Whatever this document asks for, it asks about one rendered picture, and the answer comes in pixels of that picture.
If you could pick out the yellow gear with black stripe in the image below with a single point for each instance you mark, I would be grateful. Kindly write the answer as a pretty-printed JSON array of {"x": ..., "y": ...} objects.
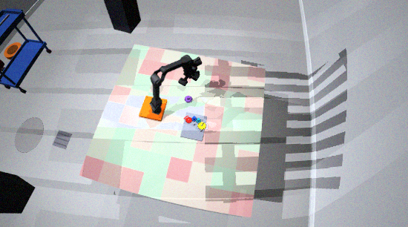
[{"x": 201, "y": 127}]

